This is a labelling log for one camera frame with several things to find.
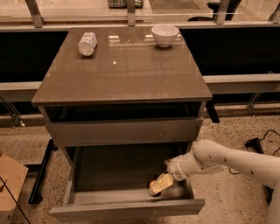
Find white ceramic bowl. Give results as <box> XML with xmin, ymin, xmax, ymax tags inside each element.
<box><xmin>151</xmin><ymin>24</ymin><xmax>179</xmax><ymax>47</ymax></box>

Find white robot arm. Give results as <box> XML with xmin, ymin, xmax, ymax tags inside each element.
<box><xmin>149</xmin><ymin>139</ymin><xmax>280</xmax><ymax>224</ymax></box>

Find black table leg left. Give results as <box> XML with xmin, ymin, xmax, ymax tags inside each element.
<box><xmin>27</xmin><ymin>139</ymin><xmax>58</xmax><ymax>205</ymax></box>

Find black cable on floor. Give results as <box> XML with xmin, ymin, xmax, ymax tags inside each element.
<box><xmin>228</xmin><ymin>129</ymin><xmax>280</xmax><ymax>176</ymax></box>

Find grey drawer cabinet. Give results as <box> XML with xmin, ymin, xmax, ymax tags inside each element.
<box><xmin>32</xmin><ymin>27</ymin><xmax>212</xmax><ymax>152</ymax></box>

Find black thin cable left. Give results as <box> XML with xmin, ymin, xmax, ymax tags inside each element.
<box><xmin>0</xmin><ymin>174</ymin><xmax>32</xmax><ymax>224</ymax></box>

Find orange fruit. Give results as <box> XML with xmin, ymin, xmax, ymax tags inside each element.
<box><xmin>149</xmin><ymin>180</ymin><xmax>156</xmax><ymax>188</ymax></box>

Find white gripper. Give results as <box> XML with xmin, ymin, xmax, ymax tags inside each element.
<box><xmin>149</xmin><ymin>152</ymin><xmax>204</xmax><ymax>198</ymax></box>

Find open grey middle drawer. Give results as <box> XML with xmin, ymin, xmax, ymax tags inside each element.
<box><xmin>51</xmin><ymin>143</ymin><xmax>205</xmax><ymax>223</ymax></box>

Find brown cardboard box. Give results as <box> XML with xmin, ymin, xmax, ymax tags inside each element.
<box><xmin>0</xmin><ymin>153</ymin><xmax>28</xmax><ymax>224</ymax></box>

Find closed grey top drawer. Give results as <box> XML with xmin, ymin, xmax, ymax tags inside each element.
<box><xmin>46</xmin><ymin>117</ymin><xmax>203</xmax><ymax>147</ymax></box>

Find black office chair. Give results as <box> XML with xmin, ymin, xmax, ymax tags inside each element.
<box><xmin>189</xmin><ymin>0</ymin><xmax>242</xmax><ymax>22</ymax></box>

